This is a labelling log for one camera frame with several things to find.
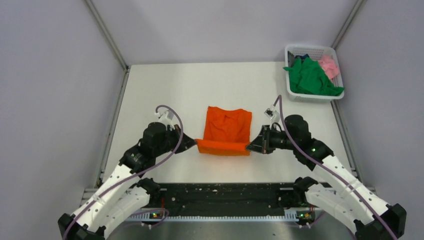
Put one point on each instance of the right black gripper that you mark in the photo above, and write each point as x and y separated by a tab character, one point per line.
262	145

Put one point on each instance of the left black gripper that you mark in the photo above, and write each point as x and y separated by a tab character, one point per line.
187	142

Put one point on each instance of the orange t shirt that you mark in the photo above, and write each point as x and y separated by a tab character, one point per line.
226	132

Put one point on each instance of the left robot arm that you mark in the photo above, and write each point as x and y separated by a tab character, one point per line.
126	190

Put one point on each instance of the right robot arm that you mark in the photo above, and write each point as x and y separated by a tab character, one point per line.
365	214

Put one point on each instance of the green t shirt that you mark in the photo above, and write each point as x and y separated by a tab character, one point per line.
307	77

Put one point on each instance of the dark blue t shirt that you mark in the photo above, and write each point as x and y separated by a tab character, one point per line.
302	57

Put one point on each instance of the pink t shirt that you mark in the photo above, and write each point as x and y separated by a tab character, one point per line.
329	66

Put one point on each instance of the white plastic basket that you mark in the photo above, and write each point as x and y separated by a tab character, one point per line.
315	53

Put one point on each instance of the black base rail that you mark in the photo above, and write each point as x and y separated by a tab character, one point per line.
229	199

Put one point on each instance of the white cable duct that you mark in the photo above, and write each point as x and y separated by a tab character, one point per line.
290	215

